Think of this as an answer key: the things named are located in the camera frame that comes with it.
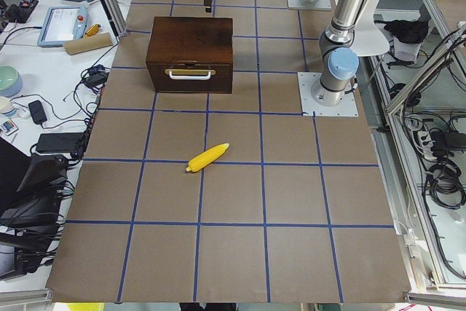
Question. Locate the wooden drawer with white handle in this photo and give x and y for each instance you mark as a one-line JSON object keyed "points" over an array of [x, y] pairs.
{"points": [[191, 78]]}

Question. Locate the cardboard tube roll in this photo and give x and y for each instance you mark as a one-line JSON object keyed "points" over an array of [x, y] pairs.
{"points": [[87, 44]]}

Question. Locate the green round speaker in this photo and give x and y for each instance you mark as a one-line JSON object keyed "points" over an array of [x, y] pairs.
{"points": [[11, 81]]}

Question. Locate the white power strip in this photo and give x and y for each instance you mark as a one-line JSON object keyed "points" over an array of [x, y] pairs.
{"points": [[420, 134]]}

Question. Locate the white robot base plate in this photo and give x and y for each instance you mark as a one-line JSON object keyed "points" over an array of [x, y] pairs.
{"points": [[316, 101]]}

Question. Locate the black power adapter brick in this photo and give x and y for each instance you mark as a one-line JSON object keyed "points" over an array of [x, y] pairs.
{"points": [[37, 112]]}

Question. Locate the black laptop power supply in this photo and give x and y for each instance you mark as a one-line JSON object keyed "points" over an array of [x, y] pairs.
{"points": [[50, 143]]}

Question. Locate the yellow toy corn cob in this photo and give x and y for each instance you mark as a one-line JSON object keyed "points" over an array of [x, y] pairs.
{"points": [[207, 157]]}

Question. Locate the black cloth on stand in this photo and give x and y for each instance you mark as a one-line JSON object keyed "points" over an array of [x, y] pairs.
{"points": [[407, 37]]}

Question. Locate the blue teach pendant near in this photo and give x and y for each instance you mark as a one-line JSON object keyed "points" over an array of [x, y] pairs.
{"points": [[63, 24]]}

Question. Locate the white mug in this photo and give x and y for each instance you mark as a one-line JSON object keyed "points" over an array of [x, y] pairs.
{"points": [[6, 107]]}

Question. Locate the dark wooden drawer box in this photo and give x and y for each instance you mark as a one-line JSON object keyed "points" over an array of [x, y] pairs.
{"points": [[191, 40]]}

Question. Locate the gold cylindrical tool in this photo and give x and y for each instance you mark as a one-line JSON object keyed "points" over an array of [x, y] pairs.
{"points": [[93, 30]]}

